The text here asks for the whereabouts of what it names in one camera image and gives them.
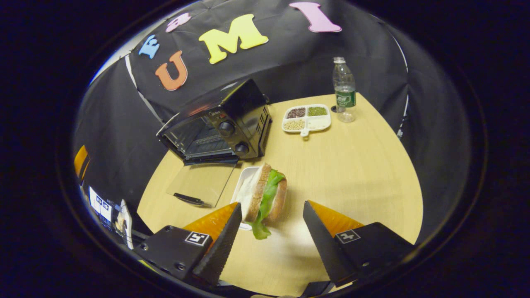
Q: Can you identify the clear water bottle green label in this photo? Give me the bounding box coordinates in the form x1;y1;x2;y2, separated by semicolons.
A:
332;57;357;123

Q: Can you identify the lettuce sandwich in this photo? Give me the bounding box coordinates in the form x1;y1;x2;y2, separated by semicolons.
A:
244;163;288;240

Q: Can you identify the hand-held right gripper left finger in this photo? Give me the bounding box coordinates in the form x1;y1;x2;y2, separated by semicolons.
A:
137;202;243;287

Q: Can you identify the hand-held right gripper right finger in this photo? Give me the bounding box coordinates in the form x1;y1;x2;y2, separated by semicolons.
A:
303;200;416;288

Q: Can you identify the black electric oven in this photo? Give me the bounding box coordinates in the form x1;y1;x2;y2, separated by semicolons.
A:
157;79;273;208

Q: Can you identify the black backdrop cloth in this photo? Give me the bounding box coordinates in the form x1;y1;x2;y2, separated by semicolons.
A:
72;0;472;245

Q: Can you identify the white divided dish with beans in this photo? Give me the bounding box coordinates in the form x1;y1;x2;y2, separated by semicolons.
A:
282;103;332;137

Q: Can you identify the white rectangular plate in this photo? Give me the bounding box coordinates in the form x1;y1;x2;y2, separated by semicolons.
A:
230;166;265;231

